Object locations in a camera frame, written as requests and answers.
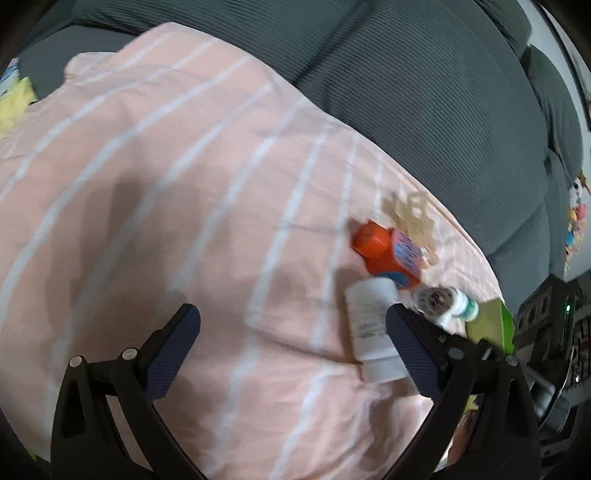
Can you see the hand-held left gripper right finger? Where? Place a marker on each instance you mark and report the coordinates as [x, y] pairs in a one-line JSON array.
[[411, 350]]

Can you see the green label white bottle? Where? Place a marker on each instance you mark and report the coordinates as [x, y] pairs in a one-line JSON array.
[[461, 308]]

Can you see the orange bottle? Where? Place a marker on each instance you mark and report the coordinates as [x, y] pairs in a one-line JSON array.
[[383, 263]]

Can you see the grey ribbed sofa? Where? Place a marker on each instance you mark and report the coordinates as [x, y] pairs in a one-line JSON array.
[[415, 92]]

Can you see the green cardboard box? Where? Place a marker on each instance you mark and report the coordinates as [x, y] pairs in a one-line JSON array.
[[490, 323]]

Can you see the white plastic bottle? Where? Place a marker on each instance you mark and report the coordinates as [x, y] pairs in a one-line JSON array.
[[369, 318]]

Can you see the yellow printed cloth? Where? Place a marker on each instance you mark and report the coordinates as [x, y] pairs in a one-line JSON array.
[[14, 106]]

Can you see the beige snowflake ornament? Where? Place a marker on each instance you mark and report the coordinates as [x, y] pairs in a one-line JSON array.
[[415, 217]]

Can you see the colourful hanging toy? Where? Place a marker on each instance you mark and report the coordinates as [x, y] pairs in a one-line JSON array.
[[572, 217]]

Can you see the pink striped blanket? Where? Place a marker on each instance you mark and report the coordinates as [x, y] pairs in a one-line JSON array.
[[184, 184]]

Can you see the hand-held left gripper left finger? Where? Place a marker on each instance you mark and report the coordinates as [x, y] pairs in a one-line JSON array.
[[173, 353]]

